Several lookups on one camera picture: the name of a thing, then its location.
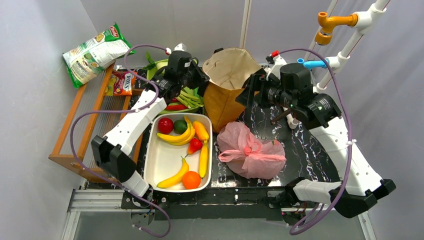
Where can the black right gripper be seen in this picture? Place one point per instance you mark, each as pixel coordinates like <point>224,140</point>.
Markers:
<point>253,89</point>

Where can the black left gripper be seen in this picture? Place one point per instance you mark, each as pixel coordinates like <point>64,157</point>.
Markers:
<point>197,77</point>

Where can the brown paper bag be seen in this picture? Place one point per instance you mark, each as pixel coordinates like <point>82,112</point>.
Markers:
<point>228,69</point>

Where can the pink plastic grocery bag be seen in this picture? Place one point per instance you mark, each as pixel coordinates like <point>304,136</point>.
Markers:
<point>248,156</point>

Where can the green chips bag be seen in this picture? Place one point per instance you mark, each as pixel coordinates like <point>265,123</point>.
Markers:
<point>92,57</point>

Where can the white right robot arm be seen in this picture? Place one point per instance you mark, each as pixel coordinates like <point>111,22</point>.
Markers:
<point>359,187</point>

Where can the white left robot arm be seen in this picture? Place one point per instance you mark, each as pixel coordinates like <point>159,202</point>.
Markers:
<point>111,152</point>

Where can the yellow banana by bag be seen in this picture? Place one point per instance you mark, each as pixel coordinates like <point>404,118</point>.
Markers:
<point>203,160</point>

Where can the orange candy bag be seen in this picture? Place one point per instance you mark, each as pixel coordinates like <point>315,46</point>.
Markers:
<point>120,83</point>

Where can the green vegetable tray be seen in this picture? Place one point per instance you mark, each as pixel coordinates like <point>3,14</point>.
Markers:
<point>152,68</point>

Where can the green white leek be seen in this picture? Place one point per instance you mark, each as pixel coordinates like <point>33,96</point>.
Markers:
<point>189,99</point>

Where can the red chili pepper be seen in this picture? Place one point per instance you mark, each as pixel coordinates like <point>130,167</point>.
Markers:
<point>176,107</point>

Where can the green lime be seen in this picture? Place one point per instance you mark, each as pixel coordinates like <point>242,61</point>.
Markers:
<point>180,126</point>

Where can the orange mango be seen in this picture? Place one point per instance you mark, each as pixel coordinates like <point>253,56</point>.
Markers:
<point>200,131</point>

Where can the yellow banana bunch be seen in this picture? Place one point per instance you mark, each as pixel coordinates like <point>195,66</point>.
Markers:
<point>179,140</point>

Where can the red apple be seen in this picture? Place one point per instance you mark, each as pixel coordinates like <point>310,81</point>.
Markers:
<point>165,125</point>

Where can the blue faucet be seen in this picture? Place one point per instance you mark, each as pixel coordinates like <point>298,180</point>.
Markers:
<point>311,64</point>

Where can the orange faucet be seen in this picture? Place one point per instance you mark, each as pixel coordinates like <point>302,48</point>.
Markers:
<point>328,24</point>

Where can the orange fruit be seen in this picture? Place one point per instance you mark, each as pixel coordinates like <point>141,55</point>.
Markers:
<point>191,180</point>

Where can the single yellow banana lower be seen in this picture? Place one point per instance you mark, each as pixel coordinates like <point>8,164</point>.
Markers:
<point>177,178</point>

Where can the wooden rack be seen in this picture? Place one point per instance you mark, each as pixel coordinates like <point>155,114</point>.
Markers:
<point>72,150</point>

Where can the white pipe frame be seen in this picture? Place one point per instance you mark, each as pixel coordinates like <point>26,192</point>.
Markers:
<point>345,38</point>

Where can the aluminium base frame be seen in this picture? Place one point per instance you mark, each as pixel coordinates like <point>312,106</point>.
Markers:
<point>329,123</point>

